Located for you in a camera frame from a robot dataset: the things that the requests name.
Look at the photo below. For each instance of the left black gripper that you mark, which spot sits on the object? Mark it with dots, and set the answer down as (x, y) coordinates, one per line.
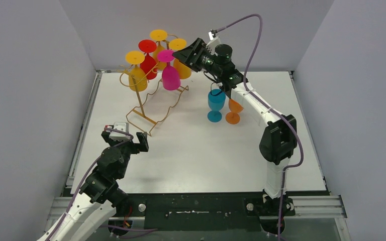
(130, 144)

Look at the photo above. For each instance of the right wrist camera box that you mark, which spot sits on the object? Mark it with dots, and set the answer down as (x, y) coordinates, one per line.
(214, 37)

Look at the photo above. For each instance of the red plastic wine glass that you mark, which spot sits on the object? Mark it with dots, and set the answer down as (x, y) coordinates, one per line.
(148, 65)

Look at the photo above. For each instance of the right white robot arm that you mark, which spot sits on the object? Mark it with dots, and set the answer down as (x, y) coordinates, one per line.
(278, 140)

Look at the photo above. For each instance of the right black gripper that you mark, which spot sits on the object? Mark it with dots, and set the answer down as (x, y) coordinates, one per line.
(189, 56)

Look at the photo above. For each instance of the yellow back wine glass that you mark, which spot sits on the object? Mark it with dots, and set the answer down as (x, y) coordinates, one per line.
(158, 36)

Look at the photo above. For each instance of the orange plastic wine glass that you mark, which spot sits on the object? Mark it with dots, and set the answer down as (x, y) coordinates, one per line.
(233, 117)

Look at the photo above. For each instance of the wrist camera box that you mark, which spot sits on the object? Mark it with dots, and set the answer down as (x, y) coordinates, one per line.
(214, 37)
(120, 127)

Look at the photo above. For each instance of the black base frame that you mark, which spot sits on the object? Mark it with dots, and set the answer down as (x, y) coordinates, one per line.
(249, 211)

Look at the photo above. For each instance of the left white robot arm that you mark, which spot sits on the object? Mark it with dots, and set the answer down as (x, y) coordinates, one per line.
(98, 196)

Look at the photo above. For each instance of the gold wire glass rack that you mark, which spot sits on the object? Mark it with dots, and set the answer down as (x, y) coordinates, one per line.
(137, 116)

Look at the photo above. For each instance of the magenta plastic wine glass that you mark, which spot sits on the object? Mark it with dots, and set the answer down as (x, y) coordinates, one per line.
(170, 76)

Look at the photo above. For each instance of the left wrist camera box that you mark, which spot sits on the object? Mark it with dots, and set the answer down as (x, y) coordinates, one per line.
(120, 127)

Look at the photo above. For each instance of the blue plastic wine glass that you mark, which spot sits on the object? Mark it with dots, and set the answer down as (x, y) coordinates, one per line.
(216, 101)

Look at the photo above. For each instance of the yellow wine glass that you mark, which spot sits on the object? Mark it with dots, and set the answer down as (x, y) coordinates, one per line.
(158, 36)
(137, 77)
(176, 45)

